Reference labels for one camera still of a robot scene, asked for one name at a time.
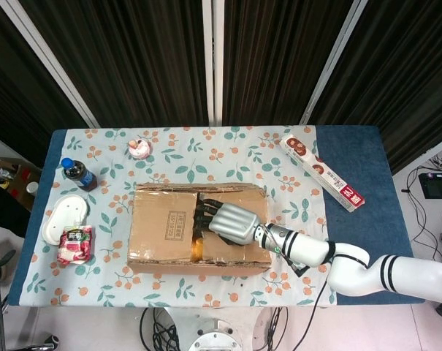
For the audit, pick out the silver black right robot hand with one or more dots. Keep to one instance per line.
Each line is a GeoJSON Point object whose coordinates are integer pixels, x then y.
{"type": "Point", "coordinates": [233, 223]}

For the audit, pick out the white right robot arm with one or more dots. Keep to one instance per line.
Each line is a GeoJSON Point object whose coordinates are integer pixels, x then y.
{"type": "Point", "coordinates": [352, 270]}

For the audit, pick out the silver white robot base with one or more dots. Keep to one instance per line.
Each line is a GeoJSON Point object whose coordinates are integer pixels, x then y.
{"type": "Point", "coordinates": [213, 332]}

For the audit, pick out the yellow rubber chicken toy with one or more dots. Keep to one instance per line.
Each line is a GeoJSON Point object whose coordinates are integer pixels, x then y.
{"type": "Point", "coordinates": [198, 249]}

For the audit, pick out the orange fruit print tablecloth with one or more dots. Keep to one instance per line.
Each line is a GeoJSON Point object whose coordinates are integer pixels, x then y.
{"type": "Point", "coordinates": [206, 153]}

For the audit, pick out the long white wrap box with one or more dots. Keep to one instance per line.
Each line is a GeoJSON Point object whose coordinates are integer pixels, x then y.
{"type": "Point", "coordinates": [323, 172]}

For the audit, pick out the pink dessert cup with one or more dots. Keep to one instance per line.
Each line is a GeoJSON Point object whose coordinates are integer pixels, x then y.
{"type": "Point", "coordinates": [139, 148]}

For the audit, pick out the blue table cover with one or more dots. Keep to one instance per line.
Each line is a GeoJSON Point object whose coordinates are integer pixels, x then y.
{"type": "Point", "coordinates": [359, 164]}

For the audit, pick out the red snack pouch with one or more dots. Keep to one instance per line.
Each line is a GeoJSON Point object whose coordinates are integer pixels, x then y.
{"type": "Point", "coordinates": [75, 245]}

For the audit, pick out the cola bottle blue label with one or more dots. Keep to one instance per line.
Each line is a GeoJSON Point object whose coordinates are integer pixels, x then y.
{"type": "Point", "coordinates": [80, 176]}

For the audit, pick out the white oval dish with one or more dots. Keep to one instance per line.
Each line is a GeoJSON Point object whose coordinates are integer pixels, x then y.
{"type": "Point", "coordinates": [65, 217]}

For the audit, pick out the dark monitor screen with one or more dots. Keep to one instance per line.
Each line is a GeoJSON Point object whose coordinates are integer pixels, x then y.
{"type": "Point", "coordinates": [438, 184]}

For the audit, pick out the cardboard box with clutter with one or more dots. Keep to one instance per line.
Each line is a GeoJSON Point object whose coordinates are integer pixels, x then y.
{"type": "Point", "coordinates": [21, 183]}

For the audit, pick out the white partition frame post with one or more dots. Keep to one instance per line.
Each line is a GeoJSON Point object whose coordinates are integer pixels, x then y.
{"type": "Point", "coordinates": [212, 62]}
{"type": "Point", "coordinates": [52, 62]}
{"type": "Point", "coordinates": [332, 62]}

